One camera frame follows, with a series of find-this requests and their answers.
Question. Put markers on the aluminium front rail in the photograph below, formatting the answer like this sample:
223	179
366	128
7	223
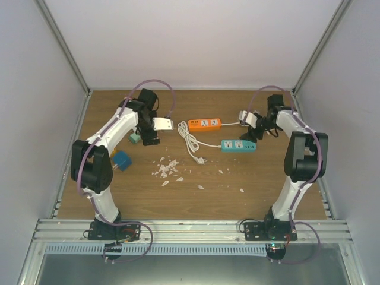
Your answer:
183	231

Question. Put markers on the light green plug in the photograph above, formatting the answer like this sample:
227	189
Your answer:
134	138

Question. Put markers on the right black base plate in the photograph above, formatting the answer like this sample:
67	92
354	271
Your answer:
255	231

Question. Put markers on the teal power strip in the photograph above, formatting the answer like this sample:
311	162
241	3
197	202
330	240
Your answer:
238	146

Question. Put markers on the blue cube adapter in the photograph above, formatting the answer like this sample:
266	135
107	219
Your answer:
121	161

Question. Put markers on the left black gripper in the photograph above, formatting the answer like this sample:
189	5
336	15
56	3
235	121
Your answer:
145	135

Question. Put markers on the yellow cube adapter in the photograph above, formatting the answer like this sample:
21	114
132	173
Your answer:
114	151

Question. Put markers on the left aluminium frame post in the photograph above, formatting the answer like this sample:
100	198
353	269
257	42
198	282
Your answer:
53	26

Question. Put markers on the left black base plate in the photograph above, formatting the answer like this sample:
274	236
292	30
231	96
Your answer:
102	231

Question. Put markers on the right aluminium frame post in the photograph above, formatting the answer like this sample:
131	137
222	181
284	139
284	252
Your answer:
327	34

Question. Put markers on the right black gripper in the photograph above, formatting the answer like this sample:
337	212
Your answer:
251	135

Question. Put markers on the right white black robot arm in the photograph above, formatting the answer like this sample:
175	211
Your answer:
304	163

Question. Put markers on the grey slotted cable duct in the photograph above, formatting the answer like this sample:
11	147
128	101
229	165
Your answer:
158	249

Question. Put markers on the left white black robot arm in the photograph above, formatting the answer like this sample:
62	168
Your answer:
91	166

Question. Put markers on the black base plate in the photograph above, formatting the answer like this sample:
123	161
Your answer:
255	231
102	231

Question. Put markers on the orange power strip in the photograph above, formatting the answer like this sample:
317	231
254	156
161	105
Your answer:
198	125

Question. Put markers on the aluminium frame post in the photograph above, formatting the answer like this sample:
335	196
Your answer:
53	26
327	34

